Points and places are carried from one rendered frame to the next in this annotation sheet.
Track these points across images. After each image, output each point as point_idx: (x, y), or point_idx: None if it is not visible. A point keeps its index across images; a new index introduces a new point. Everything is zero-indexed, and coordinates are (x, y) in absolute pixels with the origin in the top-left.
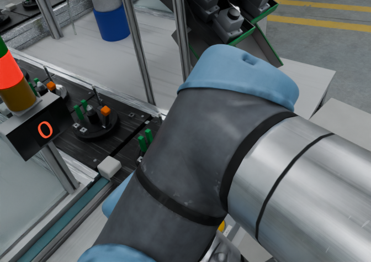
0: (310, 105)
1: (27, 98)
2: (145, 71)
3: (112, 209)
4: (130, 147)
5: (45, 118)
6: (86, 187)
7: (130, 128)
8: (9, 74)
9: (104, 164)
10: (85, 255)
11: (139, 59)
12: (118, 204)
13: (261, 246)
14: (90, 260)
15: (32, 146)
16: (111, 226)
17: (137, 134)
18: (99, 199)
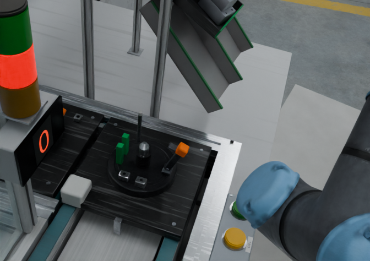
0: (276, 93)
1: (38, 99)
2: (91, 55)
3: (271, 206)
4: (93, 161)
5: (46, 125)
6: (48, 220)
7: (81, 135)
8: (31, 69)
9: (70, 186)
10: (344, 227)
11: (87, 39)
12: (348, 185)
13: (272, 257)
14: (367, 224)
15: (31, 165)
16: (351, 203)
17: (96, 141)
18: (65, 235)
